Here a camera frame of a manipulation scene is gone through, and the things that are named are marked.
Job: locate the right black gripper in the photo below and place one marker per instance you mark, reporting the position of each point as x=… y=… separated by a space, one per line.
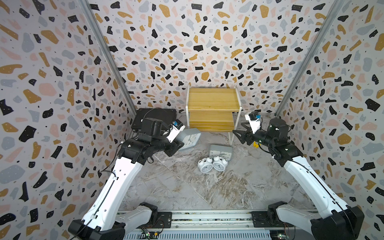
x=245 y=135

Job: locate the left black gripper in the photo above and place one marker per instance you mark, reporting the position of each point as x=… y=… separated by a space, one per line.
x=175 y=146

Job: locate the grey square alarm clock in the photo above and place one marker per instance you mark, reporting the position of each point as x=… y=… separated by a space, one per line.
x=218 y=150
x=189 y=137

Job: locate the wooden two-tier shelf white frame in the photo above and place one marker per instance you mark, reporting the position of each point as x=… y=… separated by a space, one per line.
x=214 y=110

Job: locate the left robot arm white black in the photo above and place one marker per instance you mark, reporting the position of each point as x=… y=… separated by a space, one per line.
x=102 y=221

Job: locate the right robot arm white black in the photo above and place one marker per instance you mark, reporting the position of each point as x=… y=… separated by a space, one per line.
x=334 y=219

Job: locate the black case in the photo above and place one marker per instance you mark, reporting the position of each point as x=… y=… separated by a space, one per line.
x=165 y=115

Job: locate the white twin-bell clock right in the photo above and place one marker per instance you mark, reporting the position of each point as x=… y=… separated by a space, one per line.
x=220 y=163

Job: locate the white twin-bell clock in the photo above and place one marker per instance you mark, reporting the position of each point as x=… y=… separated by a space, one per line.
x=205 y=165
x=220 y=163

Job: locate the white twin-bell clock left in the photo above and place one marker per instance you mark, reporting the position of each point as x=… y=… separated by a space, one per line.
x=205 y=165

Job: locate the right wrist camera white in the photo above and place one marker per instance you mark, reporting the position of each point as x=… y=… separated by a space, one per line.
x=255 y=120

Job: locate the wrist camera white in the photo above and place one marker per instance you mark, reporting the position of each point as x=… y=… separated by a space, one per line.
x=176 y=127
x=255 y=120

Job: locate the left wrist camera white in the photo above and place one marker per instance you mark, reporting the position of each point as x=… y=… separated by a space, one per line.
x=176 y=127

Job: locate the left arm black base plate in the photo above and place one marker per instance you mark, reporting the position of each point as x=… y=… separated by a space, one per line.
x=162 y=220

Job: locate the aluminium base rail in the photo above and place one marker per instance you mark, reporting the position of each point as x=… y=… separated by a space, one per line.
x=208 y=225

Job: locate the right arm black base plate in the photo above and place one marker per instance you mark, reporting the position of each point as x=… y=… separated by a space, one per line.
x=265 y=219

